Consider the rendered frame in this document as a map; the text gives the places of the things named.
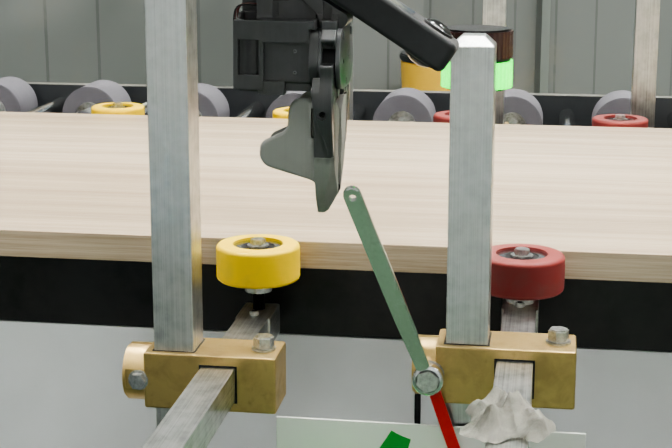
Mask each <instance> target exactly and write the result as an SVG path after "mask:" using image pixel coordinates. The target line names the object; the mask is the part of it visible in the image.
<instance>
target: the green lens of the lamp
mask: <svg viewBox="0 0 672 448"><path fill-rule="evenodd" d="M450 64H451V62H449V63H448V65H447V66H446V68H445V69H444V70H442V71H441V86H442V87H444V88H448V89H450ZM512 80H513V59H511V60H510V61H509V62H504V63H496V90H503V89H509V88H511V87H512Z"/></svg>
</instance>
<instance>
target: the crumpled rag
mask: <svg viewBox="0 0 672 448"><path fill-rule="evenodd" d="M466 410H467V411H465V412H466V415H467V413H468V415H469V417H470V415H471V422H469V423H468V424H466V425H465V426H463V427H462V428H460V433H459V434H460V435H462V436H463V435H464V436H466V437H468V438H471V437H472V438H474V437H475V438H476V439H477V440H478V439H479V440H480V441H481V442H483V443H485V442H491V443H494V444H497V443H500V442H502V441H504V440H505V439H506V440H507V438H508V439H510V436H511V437H512V438H513V437H515V438H517V437H520V439H521V438H523V437H524V439H525V438H526V441H532V442H536V443H538V442H540V441H542V440H543V439H544V440H545V437H546V438H547V436H548V434H549V436H550V433H552V432H553V433H554V432H555V431H556V426H555V424H554V423H553V421H552V420H549V419H547V418H546V417H545V416H544V415H543V414H542V412H541V411H540V410H539V409H537V410H535V409H533V407H532V406H531V404H530V403H529V402H528V401H527V400H526V399H525V398H524V397H523V396H522V395H521V393H520V392H519V391H518V390H516V392H514V393H511V392H510V391H509V392H508V394H507V393H506V391H505V390H502V389H500V388H499V387H498V386H496V385H495V386H494V387H493V388H492V390H491V391H490V393H489V394H488V395H487V396H486V397H485V398H484V399H483V400H479V399H476V400H475V401H473V402H472V403H471V404H470V405H469V406H468V408H467V409H466ZM464 436H463V437H464ZM475 438H474V439H475Z"/></svg>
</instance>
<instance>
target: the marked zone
mask: <svg viewBox="0 0 672 448"><path fill-rule="evenodd" d="M410 441H411V439H409V438H406V437H404V436H401V435H399V434H397V433H395V432H394V431H392V430H391V432H390V433H389V435H388V436H387V437H386V439H385V440H384V442H383V443H382V445H381V446H380V448H409V444H410Z"/></svg>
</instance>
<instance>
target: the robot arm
mask: <svg viewBox="0 0 672 448"><path fill-rule="evenodd" d="M241 6H242V11H240V12H239V9H240V7H241ZM236 12H237V19H236ZM354 16H355V17H356V18H358V19H359V20H360V21H362V22H363V23H365V24H366V25H368V26H369V27H371V28H372V29H374V30H375V31H377V32H378V33H380V34H381V35H383V36H384V37H386V38H387V39H389V40H390V41H392V42H393V43H395V44H396V45H398V46H399V47H401V48H402V49H404V50H405V52H406V54H407V55H408V57H409V58H410V60H411V61H412V62H414V63H415V64H417V65H418V66H421V67H426V68H432V69H433V70H435V71H442V70H444V69H445V68H446V66H447V65H448V63H449V62H450V60H451V59H452V57H453V56H454V54H455V53H456V51H457V50H458V48H459V42H458V40H457V39H455V38H454V37H453V35H452V34H451V32H450V30H449V28H448V27H447V26H446V25H445V24H444V23H442V22H441V21H439V20H436V19H427V18H424V17H423V16H421V15H420V14H418V13H417V12H415V11H414V10H412V9H411V8H409V7H408V6H406V5H405V4H403V3H402V2H400V1H399V0H242V4H239V5H237V6H236V8H235V10H234V14H233V89H240V91H258V94H267V95H285V94H286V93H287V91H306V92H304V93H303V94H302V95H301V96H300V97H299V98H297V99H295V100H294V101H293V102H292V103H291V105H290V107H289V111H288V125H287V126H286V127H284V128H282V129H279V130H277V131H275V132H274V133H272V135H271V137H269V138H267V139H265V140H264V141H263V142H262V143H261V145H260V158H261V160H262V161H263V163H264V164H265V165H267V166H268V167H271V168H274V169H277V170H280V171H284V172H287V173H290V174H293V175H297V176H300V177H303V178H306V179H309V180H311V181H313V182H314V183H315V193H316V202H317V209H318V212H326V211H327V210H329V208H330V206H331V205H332V203H333V201H334V200H335V198H336V196H337V194H338V193H339V191H340V189H341V183H342V174H343V165H344V155H345V141H346V133H347V118H348V102H349V82H350V79H351V73H352V62H353V33H352V24H351V23H350V22H351V21H352V19H353V17H354ZM311 88H312V90H311Z"/></svg>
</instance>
